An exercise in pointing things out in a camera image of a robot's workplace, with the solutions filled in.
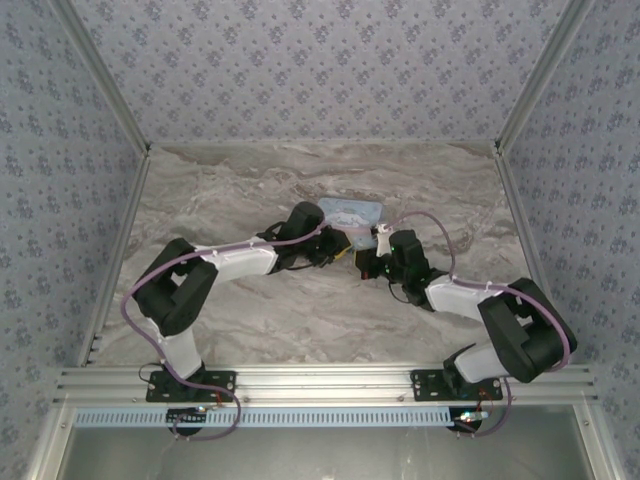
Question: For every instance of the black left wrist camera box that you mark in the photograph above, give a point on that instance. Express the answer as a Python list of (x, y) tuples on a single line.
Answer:
[(334, 245)]

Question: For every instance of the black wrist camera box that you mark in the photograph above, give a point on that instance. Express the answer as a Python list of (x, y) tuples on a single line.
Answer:
[(334, 245), (367, 259)]

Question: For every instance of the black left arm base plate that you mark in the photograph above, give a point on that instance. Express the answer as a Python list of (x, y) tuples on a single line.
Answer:
[(225, 387)]

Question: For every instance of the aluminium frame post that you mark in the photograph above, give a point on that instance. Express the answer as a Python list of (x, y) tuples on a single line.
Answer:
[(542, 75), (102, 75)]

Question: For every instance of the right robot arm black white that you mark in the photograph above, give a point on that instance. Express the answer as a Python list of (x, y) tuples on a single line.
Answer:
[(460, 300)]

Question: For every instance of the small circuit board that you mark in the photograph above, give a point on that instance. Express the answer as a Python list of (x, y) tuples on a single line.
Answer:
[(470, 416), (187, 415)]

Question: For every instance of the aluminium table side rail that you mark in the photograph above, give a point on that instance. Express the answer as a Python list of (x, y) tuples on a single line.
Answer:
[(127, 240), (520, 225)]

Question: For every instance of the light blue cartoon tin box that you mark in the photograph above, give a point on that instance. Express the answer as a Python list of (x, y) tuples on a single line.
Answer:
[(350, 207)]

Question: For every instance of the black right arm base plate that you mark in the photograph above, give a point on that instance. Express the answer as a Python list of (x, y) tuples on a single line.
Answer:
[(425, 385)]

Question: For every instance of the white right camera bracket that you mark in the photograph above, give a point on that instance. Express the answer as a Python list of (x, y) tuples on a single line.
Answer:
[(382, 240)]

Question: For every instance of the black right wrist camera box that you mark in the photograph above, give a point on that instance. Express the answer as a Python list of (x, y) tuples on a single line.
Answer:
[(367, 259)]

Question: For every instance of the aluminium mounting rail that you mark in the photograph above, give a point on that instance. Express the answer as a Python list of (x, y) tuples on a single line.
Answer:
[(320, 382)]

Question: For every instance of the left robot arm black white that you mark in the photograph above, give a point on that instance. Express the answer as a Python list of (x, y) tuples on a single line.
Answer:
[(235, 262)]

